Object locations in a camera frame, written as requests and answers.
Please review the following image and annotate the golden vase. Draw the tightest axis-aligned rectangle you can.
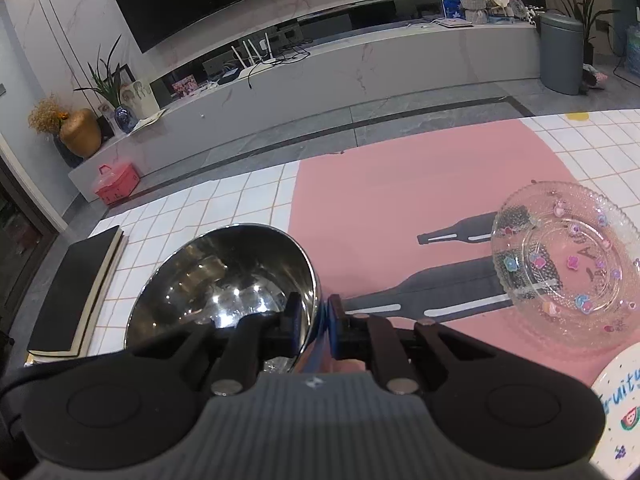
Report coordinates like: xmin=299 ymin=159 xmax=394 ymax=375
xmin=60 ymin=108 xmax=102 ymax=158

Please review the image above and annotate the clear glass flower-sticker plate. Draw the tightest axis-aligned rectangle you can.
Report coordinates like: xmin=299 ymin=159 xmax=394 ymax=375
xmin=490 ymin=181 xmax=640 ymax=356

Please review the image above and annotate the grey trash bin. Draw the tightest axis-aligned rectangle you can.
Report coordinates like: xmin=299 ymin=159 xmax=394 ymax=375
xmin=539 ymin=11 xmax=586 ymax=96

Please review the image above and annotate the red plastic basket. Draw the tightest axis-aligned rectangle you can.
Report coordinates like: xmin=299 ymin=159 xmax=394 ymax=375
xmin=95 ymin=157 xmax=141 ymax=206

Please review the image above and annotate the white fruit-print plate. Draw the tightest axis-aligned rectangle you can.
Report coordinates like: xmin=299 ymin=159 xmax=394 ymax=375
xmin=590 ymin=342 xmax=640 ymax=478

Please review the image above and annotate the white picture card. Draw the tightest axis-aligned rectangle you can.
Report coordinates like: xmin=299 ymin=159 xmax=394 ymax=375
xmin=120 ymin=79 xmax=156 ymax=120

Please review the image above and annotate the blue patterned vase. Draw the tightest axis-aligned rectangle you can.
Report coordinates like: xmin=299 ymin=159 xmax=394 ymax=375
xmin=114 ymin=105 xmax=138 ymax=134

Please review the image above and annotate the grey wrapped flower pot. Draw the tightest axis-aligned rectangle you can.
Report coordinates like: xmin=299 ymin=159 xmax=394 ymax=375
xmin=462 ymin=0 xmax=488 ymax=25

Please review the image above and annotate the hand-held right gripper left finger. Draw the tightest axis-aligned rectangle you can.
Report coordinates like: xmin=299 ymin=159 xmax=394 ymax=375
xmin=127 ymin=292 xmax=306 ymax=396

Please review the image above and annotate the tall potted plant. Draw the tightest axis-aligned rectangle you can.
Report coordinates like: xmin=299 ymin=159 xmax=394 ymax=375
xmin=532 ymin=0 xmax=621 ymax=66

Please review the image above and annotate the pink and white grid tablecloth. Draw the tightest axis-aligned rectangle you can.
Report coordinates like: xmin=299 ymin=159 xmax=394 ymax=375
xmin=27 ymin=109 xmax=640 ymax=480

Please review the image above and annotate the black hardcover book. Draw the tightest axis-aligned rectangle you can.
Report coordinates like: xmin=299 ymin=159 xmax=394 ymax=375
xmin=27 ymin=225 xmax=130 ymax=361

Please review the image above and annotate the grey marble television cabinet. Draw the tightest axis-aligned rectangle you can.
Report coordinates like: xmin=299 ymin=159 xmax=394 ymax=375
xmin=67 ymin=0 xmax=546 ymax=201

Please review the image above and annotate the dried yellow flower bunch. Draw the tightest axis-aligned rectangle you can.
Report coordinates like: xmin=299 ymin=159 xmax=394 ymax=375
xmin=28 ymin=95 xmax=63 ymax=135

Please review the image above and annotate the green long-leaf plant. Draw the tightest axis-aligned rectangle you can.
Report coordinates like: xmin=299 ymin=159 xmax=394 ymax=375
xmin=75 ymin=35 xmax=131 ymax=108

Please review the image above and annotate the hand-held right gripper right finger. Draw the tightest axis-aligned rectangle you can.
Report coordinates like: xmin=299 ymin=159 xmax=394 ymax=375
xmin=324 ymin=296 xmax=501 ymax=395

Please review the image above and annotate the pink slipper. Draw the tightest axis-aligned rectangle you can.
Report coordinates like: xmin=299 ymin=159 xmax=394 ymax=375
xmin=582 ymin=65 xmax=608 ymax=91

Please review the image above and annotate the white router with antennas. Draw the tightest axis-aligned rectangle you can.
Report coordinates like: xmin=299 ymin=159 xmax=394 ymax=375
xmin=231 ymin=32 xmax=281 ymax=68

